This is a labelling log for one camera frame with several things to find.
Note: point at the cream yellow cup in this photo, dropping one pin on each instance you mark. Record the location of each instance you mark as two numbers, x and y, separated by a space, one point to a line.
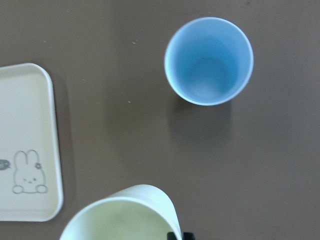
139 212

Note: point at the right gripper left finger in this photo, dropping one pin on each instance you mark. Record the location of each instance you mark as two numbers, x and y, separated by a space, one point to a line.
172 236

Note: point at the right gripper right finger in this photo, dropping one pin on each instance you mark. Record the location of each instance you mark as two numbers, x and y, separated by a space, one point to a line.
188 236

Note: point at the cream rabbit tray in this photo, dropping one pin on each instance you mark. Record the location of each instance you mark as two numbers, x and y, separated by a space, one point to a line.
31 188

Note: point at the blue cup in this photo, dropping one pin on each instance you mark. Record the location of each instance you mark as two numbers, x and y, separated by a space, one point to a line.
208 61

